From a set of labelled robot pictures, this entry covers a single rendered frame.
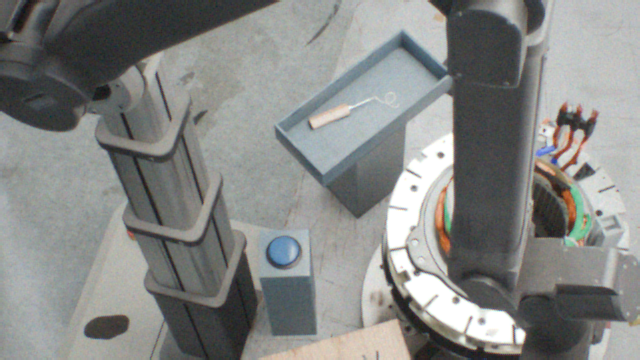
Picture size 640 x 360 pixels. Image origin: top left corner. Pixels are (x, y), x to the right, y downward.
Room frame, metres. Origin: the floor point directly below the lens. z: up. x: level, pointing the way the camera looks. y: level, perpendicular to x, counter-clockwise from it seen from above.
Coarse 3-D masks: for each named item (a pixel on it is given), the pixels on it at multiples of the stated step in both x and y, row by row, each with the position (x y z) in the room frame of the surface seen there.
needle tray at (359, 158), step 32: (384, 64) 0.90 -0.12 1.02; (416, 64) 0.89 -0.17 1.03; (320, 96) 0.83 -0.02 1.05; (352, 96) 0.85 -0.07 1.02; (384, 96) 0.84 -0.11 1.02; (416, 96) 0.84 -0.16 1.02; (288, 128) 0.80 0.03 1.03; (320, 128) 0.80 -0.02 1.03; (352, 128) 0.79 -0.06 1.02; (384, 128) 0.77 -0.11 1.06; (320, 160) 0.74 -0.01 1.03; (352, 160) 0.73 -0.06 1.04; (384, 160) 0.79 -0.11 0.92; (352, 192) 0.76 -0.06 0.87; (384, 192) 0.79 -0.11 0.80
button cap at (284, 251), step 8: (280, 240) 0.62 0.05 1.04; (288, 240) 0.62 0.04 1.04; (272, 248) 0.61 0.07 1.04; (280, 248) 0.60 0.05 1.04; (288, 248) 0.60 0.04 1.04; (296, 248) 0.60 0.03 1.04; (272, 256) 0.59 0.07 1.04; (280, 256) 0.59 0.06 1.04; (288, 256) 0.59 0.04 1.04; (296, 256) 0.59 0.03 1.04; (280, 264) 0.58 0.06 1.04; (288, 264) 0.58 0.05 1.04
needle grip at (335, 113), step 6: (336, 108) 0.82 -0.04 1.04; (342, 108) 0.82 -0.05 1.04; (348, 108) 0.82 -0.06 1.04; (324, 114) 0.81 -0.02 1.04; (330, 114) 0.81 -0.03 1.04; (336, 114) 0.81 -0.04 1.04; (342, 114) 0.81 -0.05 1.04; (348, 114) 0.81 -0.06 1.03; (312, 120) 0.80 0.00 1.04; (318, 120) 0.80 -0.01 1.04; (324, 120) 0.80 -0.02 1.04; (330, 120) 0.80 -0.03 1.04; (312, 126) 0.79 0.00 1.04; (318, 126) 0.80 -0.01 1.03
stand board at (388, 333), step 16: (336, 336) 0.46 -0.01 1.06; (352, 336) 0.46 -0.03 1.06; (368, 336) 0.46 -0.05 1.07; (384, 336) 0.46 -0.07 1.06; (400, 336) 0.46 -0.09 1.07; (288, 352) 0.45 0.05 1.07; (304, 352) 0.45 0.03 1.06; (320, 352) 0.45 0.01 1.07; (336, 352) 0.44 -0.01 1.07; (352, 352) 0.44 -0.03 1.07; (368, 352) 0.44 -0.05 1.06; (384, 352) 0.44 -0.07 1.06; (400, 352) 0.44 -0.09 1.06
